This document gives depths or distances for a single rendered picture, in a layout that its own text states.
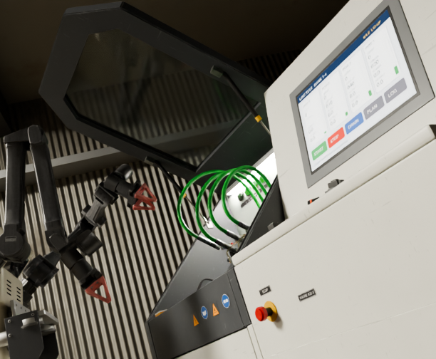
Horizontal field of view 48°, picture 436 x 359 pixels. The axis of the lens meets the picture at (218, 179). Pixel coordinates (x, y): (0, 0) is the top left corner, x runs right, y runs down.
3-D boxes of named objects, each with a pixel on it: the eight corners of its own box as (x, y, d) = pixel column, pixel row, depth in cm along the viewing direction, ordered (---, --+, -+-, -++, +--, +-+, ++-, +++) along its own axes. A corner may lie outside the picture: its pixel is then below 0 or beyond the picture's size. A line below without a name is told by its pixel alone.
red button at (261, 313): (256, 327, 122) (249, 307, 124) (268, 323, 124) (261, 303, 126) (267, 322, 118) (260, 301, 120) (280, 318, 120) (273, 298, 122)
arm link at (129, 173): (110, 206, 186) (92, 192, 185) (125, 191, 195) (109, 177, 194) (123, 189, 179) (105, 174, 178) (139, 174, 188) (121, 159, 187)
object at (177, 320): (158, 364, 180) (147, 321, 186) (169, 361, 183) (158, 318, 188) (244, 327, 133) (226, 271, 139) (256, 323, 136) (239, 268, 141)
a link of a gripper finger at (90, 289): (120, 296, 154) (100, 275, 156) (117, 293, 147) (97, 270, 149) (102, 312, 152) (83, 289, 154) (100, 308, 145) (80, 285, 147)
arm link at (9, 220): (8, 139, 171) (0, 125, 162) (48, 137, 173) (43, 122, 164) (5, 264, 154) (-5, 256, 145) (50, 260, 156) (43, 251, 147)
